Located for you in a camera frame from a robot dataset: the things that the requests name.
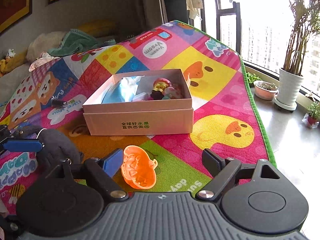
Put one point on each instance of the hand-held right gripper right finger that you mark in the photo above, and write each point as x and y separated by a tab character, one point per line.
211	161

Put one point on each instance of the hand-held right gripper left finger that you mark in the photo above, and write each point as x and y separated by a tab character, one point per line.
112	162

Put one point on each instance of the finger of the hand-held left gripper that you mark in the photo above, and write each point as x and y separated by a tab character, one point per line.
23	145
8	228

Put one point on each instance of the orange plastic toy basket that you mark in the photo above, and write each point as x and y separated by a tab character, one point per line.
140	170

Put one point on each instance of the dark grey plush toy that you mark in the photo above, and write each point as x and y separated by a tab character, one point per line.
57	145

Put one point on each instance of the pink cardboard box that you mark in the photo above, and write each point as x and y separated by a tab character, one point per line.
140	120

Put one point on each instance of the blue and white soft toy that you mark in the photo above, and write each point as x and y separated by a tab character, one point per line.
120	92

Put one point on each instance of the white charger plug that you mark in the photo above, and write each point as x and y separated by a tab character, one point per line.
141	97

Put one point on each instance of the teal and pink plastic toy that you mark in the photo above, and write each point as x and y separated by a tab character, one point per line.
175	93

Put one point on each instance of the yellow toy with pink lid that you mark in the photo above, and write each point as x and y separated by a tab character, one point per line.
161	85

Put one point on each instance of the black key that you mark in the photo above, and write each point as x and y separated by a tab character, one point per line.
58	103

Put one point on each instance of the grey cushion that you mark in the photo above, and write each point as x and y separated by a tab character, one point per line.
12	85

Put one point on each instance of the colourful cartoon play mat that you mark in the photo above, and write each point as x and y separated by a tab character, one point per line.
220	100

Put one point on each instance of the yellow plush toy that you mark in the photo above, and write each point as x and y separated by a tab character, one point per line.
12	62

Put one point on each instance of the white and pink cloth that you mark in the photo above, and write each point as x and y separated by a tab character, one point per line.
42	61

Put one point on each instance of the plant in pink pot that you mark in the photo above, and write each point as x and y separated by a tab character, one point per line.
265	91

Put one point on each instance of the green leafy plant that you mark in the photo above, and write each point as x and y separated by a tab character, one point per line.
252	77

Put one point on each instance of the beige pillow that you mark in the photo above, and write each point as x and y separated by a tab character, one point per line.
45	45

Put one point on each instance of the palm plant in white pot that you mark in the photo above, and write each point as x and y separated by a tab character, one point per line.
290	87

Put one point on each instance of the small plant in red pot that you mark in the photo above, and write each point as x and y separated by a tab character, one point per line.
312	118

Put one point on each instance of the green towel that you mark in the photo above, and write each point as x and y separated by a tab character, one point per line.
77	42

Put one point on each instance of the yellow pillow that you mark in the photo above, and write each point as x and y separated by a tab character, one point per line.
97	27

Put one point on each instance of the hanging beige cloth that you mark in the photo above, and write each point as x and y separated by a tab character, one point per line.
195	5

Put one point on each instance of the dark curtain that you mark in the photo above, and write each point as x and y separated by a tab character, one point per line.
162	2

